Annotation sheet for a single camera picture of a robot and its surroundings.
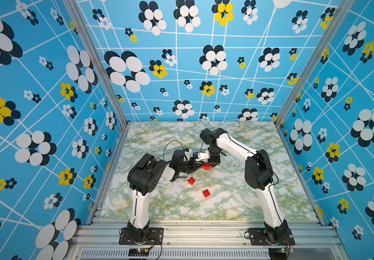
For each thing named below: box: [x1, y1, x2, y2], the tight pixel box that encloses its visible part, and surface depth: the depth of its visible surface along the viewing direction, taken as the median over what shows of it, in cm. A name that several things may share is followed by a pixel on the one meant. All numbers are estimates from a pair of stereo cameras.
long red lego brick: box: [201, 162, 213, 171], surface depth 96 cm
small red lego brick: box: [202, 189, 211, 199], surface depth 88 cm
